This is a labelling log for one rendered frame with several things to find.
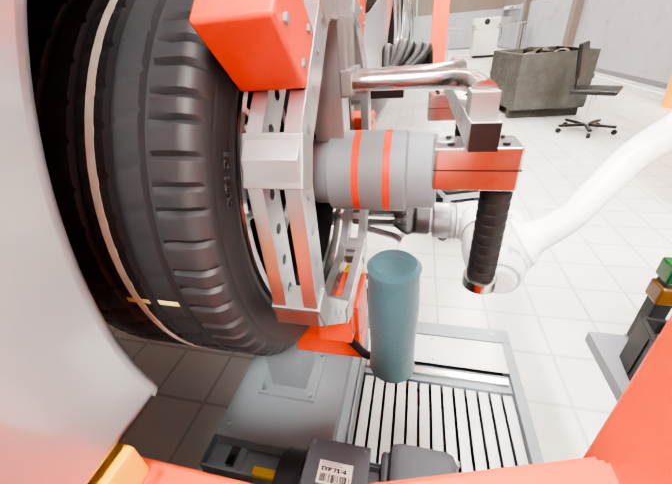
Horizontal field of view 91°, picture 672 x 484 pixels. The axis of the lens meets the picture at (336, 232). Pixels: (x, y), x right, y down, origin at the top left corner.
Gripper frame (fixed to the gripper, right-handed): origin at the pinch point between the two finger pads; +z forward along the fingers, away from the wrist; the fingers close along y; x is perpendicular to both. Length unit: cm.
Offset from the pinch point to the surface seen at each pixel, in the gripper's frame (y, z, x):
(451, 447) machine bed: -59, -30, -23
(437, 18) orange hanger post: 276, -31, -205
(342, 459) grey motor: -50, -6, 21
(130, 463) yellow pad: -41, 10, 53
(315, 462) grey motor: -51, -1, 21
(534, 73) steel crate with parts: 263, -146, -280
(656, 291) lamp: -15, -62, 9
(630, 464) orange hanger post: -30, -26, 64
